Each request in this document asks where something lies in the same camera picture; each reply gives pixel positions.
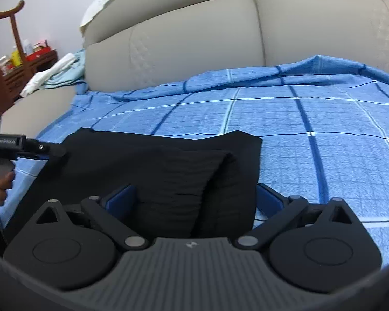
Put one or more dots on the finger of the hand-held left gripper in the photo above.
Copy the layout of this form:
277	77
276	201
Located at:
45	148

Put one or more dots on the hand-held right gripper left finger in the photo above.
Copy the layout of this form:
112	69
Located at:
123	199

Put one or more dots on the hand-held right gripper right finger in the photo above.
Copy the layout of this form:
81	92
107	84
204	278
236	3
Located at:
270	197

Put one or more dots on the black pants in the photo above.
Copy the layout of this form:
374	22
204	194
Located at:
149	168

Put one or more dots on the white cloth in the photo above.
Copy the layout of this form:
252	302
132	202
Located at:
48	74

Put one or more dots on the red-brown wooden cabinet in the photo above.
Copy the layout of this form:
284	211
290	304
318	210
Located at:
29	71

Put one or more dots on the blue checked bedsheet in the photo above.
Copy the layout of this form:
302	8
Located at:
311	120

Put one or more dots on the yellow bottle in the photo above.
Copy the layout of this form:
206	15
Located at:
16	57

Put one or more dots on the red box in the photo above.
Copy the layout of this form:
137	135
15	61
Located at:
37	53

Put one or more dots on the red-brown wooden chair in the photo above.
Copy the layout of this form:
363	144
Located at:
14	26

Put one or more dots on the beige padded headboard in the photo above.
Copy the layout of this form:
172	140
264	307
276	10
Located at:
197	39

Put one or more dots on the beige padded bed frame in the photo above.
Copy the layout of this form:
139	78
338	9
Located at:
39	110

